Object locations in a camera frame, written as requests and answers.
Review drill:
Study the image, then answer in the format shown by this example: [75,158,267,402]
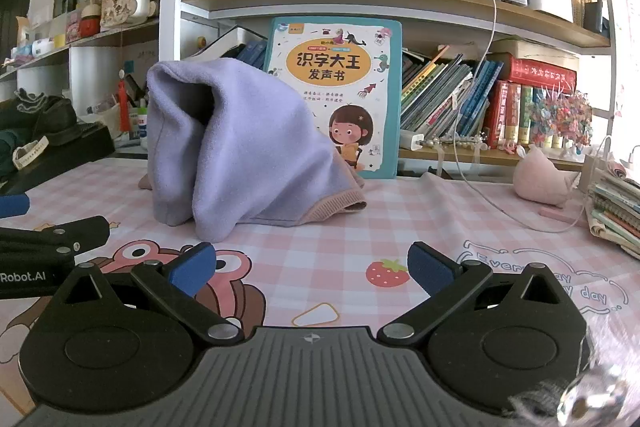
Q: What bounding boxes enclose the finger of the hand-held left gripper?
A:
[0,193,30,221]
[0,215,111,266]

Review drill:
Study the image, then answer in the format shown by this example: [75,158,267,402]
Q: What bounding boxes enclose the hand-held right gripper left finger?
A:
[50,241,246,349]

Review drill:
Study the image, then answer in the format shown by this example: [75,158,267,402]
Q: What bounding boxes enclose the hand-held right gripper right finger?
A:
[376,241,576,349]

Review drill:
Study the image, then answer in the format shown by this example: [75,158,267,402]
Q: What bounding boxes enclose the purple and pink knit sweater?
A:
[137,59,368,244]

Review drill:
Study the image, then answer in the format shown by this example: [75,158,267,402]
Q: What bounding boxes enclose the pink checked tablecloth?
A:
[0,154,640,348]

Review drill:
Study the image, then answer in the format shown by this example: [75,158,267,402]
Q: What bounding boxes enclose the dark knit cloth pale trim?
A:
[0,88,48,128]

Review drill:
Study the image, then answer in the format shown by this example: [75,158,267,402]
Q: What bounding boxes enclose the red tassel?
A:
[118,68,133,134]

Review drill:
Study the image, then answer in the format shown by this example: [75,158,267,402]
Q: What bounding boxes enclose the pink plush toy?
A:
[513,143,582,208]

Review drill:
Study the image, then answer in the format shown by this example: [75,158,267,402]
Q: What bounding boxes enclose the white side shelf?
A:
[0,17,161,148]

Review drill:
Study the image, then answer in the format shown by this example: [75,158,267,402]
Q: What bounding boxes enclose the row of thick upright books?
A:
[482,79,551,148]

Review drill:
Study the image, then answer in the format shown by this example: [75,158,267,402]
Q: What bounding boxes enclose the row of thin leaning books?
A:
[399,47,505,138]

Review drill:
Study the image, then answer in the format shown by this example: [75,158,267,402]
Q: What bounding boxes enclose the teal-edged children's sound book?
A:
[263,17,404,180]

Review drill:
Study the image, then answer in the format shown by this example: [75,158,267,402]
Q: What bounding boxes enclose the stack of notebooks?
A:
[584,164,640,258]

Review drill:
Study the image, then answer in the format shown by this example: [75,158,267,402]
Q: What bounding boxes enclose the red jar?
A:
[80,4,102,39]

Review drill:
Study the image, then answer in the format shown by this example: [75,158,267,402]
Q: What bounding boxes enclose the fuzzy pink sleeve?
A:
[507,304,640,423]

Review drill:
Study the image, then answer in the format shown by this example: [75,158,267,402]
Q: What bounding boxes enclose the colourful ornament tree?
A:
[529,88,594,154]

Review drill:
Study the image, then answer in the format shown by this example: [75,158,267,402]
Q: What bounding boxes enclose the clear round charm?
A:
[555,372,631,427]

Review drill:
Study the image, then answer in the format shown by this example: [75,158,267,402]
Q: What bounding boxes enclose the thick red dictionary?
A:
[492,53,579,92]

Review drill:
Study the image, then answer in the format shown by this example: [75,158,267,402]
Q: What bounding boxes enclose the row of blue books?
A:
[235,39,268,72]

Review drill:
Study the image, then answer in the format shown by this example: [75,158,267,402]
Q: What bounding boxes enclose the thick white book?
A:
[192,26,268,62]

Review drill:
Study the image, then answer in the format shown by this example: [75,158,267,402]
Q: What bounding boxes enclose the small black box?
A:
[584,0,607,32]

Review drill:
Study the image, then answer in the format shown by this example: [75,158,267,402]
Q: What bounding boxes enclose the white strap loop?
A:
[12,136,50,171]

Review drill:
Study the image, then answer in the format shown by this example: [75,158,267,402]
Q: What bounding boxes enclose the pearl bead string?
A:
[422,132,491,154]

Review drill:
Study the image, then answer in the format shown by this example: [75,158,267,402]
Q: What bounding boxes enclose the white charging cable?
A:
[452,0,613,234]

